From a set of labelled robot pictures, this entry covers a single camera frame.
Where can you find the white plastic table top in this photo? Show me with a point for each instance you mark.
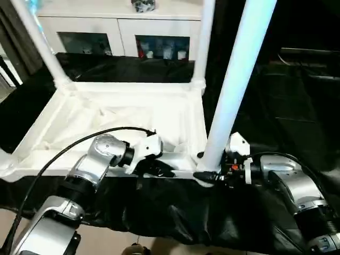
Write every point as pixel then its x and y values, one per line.
pixel 106 106

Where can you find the white plastic table leg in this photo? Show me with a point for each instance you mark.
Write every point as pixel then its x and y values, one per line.
pixel 45 45
pixel 204 40
pixel 5 164
pixel 239 79

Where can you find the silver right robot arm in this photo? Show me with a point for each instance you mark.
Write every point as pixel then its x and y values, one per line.
pixel 292 180

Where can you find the black mat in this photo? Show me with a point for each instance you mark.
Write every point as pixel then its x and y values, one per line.
pixel 172 207

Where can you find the white cabinet with glass doors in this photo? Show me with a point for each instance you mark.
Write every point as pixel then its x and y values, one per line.
pixel 132 26

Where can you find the black television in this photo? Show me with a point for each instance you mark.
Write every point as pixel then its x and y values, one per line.
pixel 310 51

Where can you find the black box with beige label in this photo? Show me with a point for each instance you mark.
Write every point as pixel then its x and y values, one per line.
pixel 225 26

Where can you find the clear bag on cabinet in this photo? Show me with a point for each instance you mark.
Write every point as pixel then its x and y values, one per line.
pixel 143 5

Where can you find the grey curtain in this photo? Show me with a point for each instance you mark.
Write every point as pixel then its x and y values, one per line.
pixel 16 40

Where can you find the blue plastic item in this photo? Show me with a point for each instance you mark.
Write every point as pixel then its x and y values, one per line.
pixel 34 3

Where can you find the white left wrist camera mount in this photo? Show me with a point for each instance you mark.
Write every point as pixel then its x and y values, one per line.
pixel 148 146

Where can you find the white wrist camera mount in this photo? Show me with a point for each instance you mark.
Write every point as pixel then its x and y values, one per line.
pixel 148 146
pixel 239 146

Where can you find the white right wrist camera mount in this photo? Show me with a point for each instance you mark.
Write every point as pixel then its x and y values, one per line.
pixel 239 146

